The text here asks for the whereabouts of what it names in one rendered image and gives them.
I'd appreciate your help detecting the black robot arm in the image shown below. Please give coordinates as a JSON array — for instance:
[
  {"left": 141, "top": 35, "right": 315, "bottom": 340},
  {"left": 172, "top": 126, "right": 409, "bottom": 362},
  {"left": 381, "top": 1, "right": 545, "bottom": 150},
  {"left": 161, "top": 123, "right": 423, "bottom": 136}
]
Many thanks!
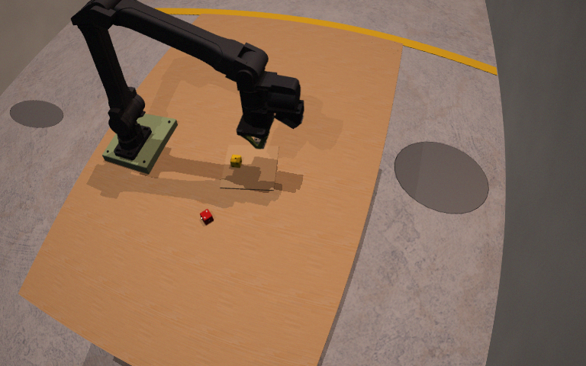
[{"left": 71, "top": 0, "right": 304, "bottom": 160}]

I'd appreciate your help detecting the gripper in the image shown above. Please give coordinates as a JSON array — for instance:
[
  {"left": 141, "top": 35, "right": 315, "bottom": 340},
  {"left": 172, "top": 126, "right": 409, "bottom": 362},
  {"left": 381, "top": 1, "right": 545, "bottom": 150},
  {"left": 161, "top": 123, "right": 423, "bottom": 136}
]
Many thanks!
[{"left": 237, "top": 102, "right": 275, "bottom": 149}]

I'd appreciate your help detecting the red die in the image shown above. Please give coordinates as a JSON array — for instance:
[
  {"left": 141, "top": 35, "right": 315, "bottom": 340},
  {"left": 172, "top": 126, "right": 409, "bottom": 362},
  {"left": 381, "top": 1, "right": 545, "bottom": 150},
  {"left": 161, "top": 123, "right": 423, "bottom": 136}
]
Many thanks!
[{"left": 200, "top": 209, "right": 214, "bottom": 225}]

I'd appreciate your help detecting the yellow die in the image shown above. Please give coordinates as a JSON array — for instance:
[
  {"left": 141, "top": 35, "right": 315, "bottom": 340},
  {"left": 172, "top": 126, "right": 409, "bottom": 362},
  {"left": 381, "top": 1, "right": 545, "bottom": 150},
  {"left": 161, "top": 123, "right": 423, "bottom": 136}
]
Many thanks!
[{"left": 230, "top": 155, "right": 242, "bottom": 168}]

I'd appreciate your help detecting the white die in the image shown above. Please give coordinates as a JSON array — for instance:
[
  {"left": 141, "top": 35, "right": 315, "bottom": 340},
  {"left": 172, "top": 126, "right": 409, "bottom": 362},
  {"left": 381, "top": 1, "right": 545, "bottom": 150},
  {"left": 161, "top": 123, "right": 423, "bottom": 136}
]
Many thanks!
[{"left": 254, "top": 137, "right": 266, "bottom": 149}]

